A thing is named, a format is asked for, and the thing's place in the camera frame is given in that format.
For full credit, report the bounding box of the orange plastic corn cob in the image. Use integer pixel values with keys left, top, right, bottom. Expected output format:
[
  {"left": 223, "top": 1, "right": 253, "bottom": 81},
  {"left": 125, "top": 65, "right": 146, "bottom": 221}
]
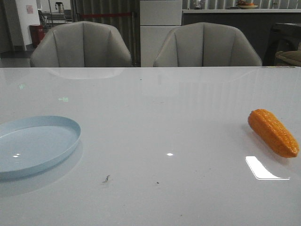
[{"left": 248, "top": 109, "right": 300, "bottom": 158}]

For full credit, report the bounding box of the light blue round plate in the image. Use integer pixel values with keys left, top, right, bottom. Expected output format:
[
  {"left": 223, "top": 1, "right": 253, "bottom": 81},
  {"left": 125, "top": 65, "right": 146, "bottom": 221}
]
[{"left": 0, "top": 116, "right": 81, "bottom": 180}]

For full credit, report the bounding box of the right beige upholstered chair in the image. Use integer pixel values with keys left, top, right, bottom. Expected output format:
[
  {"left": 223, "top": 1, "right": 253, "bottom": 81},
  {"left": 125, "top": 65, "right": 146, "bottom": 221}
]
[{"left": 153, "top": 22, "right": 262, "bottom": 67}]

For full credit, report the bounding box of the beige upholstered chair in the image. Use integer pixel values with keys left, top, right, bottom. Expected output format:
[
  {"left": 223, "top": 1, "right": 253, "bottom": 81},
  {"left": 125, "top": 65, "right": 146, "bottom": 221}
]
[
  {"left": 153, "top": 22, "right": 262, "bottom": 67},
  {"left": 30, "top": 21, "right": 132, "bottom": 67}
]

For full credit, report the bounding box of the left beige upholstered chair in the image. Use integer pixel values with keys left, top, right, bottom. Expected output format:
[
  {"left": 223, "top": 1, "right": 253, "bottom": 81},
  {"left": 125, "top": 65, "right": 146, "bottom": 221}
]
[{"left": 30, "top": 21, "right": 132, "bottom": 67}]

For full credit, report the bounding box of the red barrier belt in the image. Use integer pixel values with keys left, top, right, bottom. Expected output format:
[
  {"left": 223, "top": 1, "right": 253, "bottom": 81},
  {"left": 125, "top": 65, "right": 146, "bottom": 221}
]
[{"left": 79, "top": 12, "right": 132, "bottom": 18}]

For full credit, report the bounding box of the red trash bin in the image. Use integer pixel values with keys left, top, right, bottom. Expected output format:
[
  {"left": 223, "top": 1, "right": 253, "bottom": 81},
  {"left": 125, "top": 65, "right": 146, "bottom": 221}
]
[{"left": 29, "top": 24, "right": 45, "bottom": 47}]

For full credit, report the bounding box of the dark grey counter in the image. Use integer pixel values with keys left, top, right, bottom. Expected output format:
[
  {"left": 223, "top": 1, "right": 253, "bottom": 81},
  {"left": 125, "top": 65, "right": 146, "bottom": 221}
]
[{"left": 182, "top": 9, "right": 301, "bottom": 61}]

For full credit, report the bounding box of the fruit bowl on counter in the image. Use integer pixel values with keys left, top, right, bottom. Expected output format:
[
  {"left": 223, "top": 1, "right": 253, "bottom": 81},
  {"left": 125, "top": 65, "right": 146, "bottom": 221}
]
[{"left": 236, "top": 0, "right": 258, "bottom": 9}]

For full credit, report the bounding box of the dark side table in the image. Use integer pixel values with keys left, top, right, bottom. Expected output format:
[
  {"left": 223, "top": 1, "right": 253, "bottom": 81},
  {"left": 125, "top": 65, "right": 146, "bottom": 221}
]
[{"left": 263, "top": 23, "right": 301, "bottom": 66}]

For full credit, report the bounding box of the beige cushion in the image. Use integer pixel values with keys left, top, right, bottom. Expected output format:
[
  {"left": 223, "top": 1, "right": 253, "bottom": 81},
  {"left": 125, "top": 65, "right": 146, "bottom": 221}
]
[{"left": 275, "top": 50, "right": 301, "bottom": 66}]

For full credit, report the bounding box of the pink wall notice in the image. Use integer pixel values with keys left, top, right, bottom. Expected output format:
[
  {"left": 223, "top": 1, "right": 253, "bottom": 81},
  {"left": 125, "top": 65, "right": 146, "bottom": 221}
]
[{"left": 26, "top": 5, "right": 33, "bottom": 14}]

